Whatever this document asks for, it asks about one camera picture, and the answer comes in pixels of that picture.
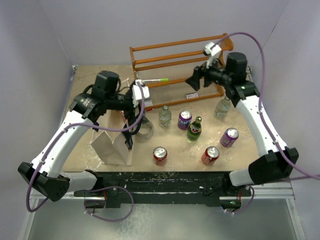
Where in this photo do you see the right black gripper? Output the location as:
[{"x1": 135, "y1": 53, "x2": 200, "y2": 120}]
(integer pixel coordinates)
[{"x1": 186, "y1": 54, "x2": 232, "y2": 91}]

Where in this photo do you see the beige canvas tote bag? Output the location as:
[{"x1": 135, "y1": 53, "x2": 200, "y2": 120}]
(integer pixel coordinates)
[{"x1": 90, "y1": 110, "x2": 137, "y2": 166}]

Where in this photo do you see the red cola can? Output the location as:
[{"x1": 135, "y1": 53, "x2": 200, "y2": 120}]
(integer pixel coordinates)
[
  {"x1": 153, "y1": 146, "x2": 168, "y2": 166},
  {"x1": 201, "y1": 146, "x2": 220, "y2": 166}
]

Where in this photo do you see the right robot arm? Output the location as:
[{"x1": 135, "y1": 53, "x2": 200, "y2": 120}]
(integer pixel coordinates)
[{"x1": 185, "y1": 49, "x2": 299, "y2": 196}]

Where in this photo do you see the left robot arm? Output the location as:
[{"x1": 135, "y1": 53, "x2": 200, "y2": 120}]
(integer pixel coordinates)
[{"x1": 18, "y1": 70, "x2": 150, "y2": 202}]

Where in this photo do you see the small red white packet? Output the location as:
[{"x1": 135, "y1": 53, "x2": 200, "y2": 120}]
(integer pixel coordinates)
[{"x1": 185, "y1": 92, "x2": 199, "y2": 99}]

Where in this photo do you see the clear tape roll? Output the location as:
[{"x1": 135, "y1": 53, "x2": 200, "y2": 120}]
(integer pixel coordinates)
[{"x1": 136, "y1": 120, "x2": 154, "y2": 140}]

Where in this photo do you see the green and white pen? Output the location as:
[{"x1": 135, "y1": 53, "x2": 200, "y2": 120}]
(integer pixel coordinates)
[{"x1": 141, "y1": 78, "x2": 169, "y2": 84}]

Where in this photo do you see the purple Fanta can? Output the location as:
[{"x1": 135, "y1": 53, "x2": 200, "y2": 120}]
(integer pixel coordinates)
[{"x1": 177, "y1": 110, "x2": 192, "y2": 130}]

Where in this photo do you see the clear glass bottle green cap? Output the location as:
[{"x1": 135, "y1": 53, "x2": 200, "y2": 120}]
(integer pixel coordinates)
[{"x1": 158, "y1": 105, "x2": 172, "y2": 128}]

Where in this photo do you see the orange wooden shelf rack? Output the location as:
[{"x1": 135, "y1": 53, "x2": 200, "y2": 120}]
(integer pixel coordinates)
[{"x1": 129, "y1": 33, "x2": 234, "y2": 111}]

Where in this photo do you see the purple soda can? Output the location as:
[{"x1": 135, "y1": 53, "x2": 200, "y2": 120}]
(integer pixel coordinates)
[{"x1": 220, "y1": 127, "x2": 239, "y2": 148}]

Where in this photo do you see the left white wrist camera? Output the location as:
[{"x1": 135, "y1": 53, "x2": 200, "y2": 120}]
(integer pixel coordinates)
[{"x1": 132, "y1": 79, "x2": 150, "y2": 104}]

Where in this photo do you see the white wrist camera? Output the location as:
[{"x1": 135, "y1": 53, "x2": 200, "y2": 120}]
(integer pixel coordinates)
[
  {"x1": 203, "y1": 42, "x2": 222, "y2": 69},
  {"x1": 132, "y1": 79, "x2": 150, "y2": 104}
]

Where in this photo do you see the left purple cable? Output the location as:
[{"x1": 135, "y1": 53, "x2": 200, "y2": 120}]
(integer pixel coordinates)
[{"x1": 26, "y1": 84, "x2": 146, "y2": 213}]

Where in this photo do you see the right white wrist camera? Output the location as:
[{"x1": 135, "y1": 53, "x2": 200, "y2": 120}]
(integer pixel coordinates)
[{"x1": 203, "y1": 42, "x2": 222, "y2": 69}]

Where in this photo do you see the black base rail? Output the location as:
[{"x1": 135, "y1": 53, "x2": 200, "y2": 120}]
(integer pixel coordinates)
[{"x1": 74, "y1": 171, "x2": 252, "y2": 208}]

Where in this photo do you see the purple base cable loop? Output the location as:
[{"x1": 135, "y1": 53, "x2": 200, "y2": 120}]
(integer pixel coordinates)
[{"x1": 83, "y1": 184, "x2": 136, "y2": 222}]

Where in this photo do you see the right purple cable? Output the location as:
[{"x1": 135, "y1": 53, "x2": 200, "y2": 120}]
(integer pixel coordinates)
[{"x1": 212, "y1": 32, "x2": 320, "y2": 181}]

